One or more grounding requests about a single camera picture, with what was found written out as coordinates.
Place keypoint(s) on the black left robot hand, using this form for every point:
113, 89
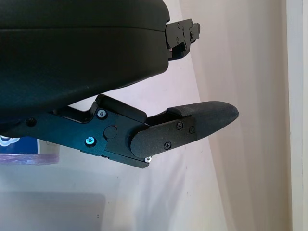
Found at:
84, 72

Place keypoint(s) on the silver tube with purple cap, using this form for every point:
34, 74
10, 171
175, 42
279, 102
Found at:
26, 151

